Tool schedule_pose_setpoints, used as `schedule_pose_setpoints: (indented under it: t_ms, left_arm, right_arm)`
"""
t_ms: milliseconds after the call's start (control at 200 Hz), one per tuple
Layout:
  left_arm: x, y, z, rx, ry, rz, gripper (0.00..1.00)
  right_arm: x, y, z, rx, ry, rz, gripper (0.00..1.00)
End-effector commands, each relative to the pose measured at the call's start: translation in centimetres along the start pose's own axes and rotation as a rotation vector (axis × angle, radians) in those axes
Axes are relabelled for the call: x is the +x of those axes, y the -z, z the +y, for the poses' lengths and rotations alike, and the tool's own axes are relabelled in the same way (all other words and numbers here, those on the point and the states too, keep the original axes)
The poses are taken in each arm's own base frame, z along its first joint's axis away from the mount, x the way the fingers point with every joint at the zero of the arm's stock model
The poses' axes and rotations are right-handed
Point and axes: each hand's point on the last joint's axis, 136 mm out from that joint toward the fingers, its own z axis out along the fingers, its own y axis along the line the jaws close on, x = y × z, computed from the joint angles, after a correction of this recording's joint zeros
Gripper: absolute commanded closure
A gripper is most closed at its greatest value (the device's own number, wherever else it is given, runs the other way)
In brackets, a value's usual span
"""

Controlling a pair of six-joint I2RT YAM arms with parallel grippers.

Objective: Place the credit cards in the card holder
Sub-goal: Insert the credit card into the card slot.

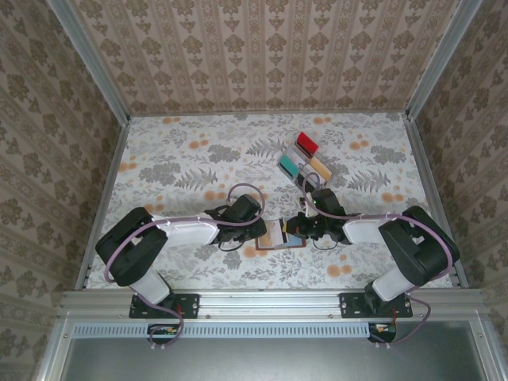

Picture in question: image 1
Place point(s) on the aluminium side rail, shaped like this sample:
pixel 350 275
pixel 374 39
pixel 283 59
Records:
pixel 426 174
pixel 111 178

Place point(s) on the aluminium back rail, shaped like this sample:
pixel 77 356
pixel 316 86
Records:
pixel 278 114

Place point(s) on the aluminium frame post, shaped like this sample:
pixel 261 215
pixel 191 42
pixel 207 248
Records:
pixel 91 67
pixel 440 59

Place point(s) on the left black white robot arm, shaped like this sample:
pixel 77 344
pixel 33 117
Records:
pixel 182 232

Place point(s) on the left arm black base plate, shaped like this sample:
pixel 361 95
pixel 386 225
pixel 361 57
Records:
pixel 186 305

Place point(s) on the clear acrylic card stand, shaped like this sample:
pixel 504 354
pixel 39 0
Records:
pixel 289 178

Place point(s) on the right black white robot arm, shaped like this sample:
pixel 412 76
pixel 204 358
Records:
pixel 365 230

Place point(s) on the teal plastic card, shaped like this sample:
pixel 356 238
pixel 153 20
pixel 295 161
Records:
pixel 288 164

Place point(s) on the aluminium mounting rail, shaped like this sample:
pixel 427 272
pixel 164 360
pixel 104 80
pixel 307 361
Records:
pixel 270 301

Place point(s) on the black plastic card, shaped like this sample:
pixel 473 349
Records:
pixel 309 178

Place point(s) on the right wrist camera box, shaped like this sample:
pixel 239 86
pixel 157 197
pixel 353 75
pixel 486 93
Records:
pixel 309 204

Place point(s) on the floral table cover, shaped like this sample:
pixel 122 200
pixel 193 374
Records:
pixel 278 270

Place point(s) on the grey metal panel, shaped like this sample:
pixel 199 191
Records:
pixel 258 361

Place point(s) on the orange plastic card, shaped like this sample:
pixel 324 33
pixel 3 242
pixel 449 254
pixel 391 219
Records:
pixel 322 168

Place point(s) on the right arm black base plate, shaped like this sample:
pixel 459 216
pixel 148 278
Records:
pixel 349 305

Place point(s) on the white card pink print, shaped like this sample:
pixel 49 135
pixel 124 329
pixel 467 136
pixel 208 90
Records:
pixel 272 236

